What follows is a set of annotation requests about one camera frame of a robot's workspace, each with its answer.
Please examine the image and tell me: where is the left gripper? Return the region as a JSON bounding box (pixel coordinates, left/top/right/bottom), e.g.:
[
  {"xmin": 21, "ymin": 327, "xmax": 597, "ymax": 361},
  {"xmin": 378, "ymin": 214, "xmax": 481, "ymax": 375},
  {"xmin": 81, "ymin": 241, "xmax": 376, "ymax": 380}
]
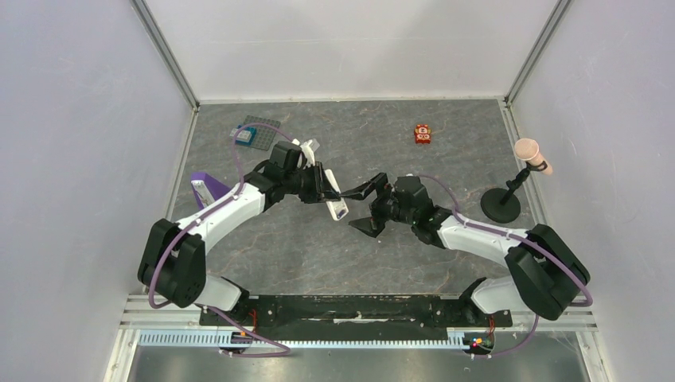
[{"xmin": 283, "ymin": 162, "xmax": 341, "ymax": 205}]

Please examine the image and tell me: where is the white remote control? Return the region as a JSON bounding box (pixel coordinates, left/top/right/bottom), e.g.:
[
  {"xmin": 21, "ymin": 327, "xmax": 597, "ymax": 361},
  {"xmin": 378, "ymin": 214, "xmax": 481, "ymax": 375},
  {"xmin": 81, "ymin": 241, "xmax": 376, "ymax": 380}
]
[{"xmin": 323, "ymin": 169, "xmax": 349, "ymax": 221}]

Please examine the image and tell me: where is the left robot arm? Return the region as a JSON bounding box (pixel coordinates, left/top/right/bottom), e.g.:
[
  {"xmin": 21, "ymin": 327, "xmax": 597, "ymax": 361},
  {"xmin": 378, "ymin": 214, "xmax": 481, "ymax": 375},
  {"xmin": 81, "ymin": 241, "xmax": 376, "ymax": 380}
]
[{"xmin": 137, "ymin": 140, "xmax": 349, "ymax": 325}]

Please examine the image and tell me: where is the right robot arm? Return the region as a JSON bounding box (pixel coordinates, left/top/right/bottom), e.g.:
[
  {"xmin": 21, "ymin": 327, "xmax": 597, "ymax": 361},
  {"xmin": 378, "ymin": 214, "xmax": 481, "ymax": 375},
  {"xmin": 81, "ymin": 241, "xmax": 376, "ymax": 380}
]
[{"xmin": 341, "ymin": 173, "xmax": 593, "ymax": 325}]

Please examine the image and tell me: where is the grey lego baseplate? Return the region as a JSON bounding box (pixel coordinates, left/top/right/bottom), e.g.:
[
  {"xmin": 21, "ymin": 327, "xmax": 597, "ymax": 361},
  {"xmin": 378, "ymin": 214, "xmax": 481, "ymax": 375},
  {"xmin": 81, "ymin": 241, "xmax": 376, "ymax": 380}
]
[{"xmin": 243, "ymin": 115, "xmax": 281, "ymax": 151}]

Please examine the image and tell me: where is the red toy block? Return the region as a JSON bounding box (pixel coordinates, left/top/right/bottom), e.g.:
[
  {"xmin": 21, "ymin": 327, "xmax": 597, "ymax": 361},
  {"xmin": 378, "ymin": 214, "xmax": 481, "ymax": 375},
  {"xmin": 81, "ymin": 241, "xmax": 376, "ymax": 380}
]
[{"xmin": 414, "ymin": 124, "xmax": 431, "ymax": 144}]

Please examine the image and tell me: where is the blue lego brick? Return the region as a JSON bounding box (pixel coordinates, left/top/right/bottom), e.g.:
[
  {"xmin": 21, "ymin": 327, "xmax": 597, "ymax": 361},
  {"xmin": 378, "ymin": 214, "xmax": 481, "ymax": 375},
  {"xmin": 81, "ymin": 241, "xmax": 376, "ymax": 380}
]
[{"xmin": 230, "ymin": 126, "xmax": 257, "ymax": 146}]

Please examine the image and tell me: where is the purple stand with white device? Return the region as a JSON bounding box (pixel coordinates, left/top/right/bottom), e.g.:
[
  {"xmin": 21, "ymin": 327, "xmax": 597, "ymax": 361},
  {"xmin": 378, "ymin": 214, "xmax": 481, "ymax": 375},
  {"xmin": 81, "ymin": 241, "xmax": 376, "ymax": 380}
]
[{"xmin": 190, "ymin": 172, "xmax": 231, "ymax": 209}]

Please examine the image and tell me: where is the pink microphone on black stand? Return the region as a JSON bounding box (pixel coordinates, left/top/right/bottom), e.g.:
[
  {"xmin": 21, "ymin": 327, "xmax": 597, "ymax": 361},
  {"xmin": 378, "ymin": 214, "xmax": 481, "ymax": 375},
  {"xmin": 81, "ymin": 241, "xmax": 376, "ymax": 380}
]
[{"xmin": 480, "ymin": 138, "xmax": 553, "ymax": 224}]

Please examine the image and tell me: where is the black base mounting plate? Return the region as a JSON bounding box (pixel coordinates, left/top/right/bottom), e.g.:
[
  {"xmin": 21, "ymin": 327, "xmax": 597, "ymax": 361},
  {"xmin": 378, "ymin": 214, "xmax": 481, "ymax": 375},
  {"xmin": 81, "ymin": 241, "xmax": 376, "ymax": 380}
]
[{"xmin": 226, "ymin": 291, "xmax": 513, "ymax": 341}]

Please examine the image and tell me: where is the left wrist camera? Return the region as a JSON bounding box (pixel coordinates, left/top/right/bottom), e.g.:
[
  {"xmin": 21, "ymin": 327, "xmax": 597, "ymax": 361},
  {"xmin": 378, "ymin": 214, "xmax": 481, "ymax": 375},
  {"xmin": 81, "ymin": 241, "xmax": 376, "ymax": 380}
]
[{"xmin": 291, "ymin": 138, "xmax": 320, "ymax": 169}]

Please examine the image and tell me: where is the white slotted cable duct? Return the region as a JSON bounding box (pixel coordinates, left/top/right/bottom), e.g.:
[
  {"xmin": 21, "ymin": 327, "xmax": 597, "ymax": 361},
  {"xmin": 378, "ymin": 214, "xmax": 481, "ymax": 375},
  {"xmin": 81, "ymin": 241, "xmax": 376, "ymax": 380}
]
[{"xmin": 139, "ymin": 329, "xmax": 470, "ymax": 350}]

